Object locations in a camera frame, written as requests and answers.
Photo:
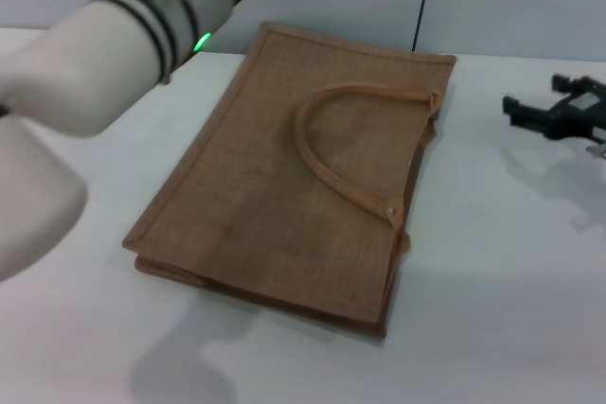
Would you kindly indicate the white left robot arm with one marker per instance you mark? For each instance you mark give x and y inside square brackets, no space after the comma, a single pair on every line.
[85,73]

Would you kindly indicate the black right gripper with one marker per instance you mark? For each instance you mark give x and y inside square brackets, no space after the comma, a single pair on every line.
[575,113]

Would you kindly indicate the brown woven handbag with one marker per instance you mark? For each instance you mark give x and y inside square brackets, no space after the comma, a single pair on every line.
[284,196]

